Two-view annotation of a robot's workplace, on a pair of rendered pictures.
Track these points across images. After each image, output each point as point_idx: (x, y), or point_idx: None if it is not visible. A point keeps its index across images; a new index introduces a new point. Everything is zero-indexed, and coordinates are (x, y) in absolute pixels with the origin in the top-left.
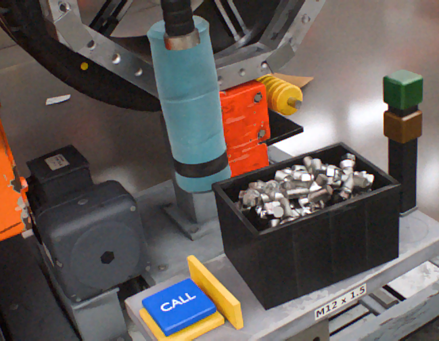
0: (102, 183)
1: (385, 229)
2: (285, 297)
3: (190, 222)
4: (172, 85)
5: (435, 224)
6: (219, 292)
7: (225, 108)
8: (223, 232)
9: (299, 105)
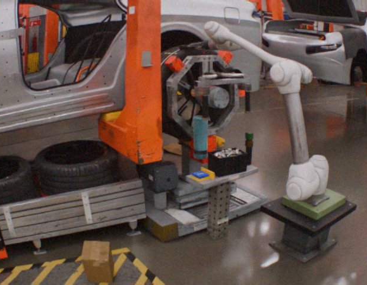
0: (166, 161)
1: (244, 163)
2: (222, 174)
3: None
4: (198, 130)
5: (255, 167)
6: (209, 171)
7: None
8: (208, 164)
9: (224, 143)
